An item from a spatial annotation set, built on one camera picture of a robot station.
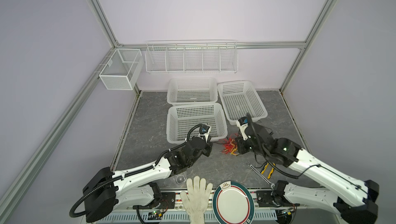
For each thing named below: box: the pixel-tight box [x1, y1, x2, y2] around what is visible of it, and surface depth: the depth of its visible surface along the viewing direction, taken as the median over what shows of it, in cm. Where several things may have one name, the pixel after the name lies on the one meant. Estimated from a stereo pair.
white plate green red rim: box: [212, 180, 256, 224], surface depth 74 cm
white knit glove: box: [179, 176, 213, 224], surface depth 76 cm
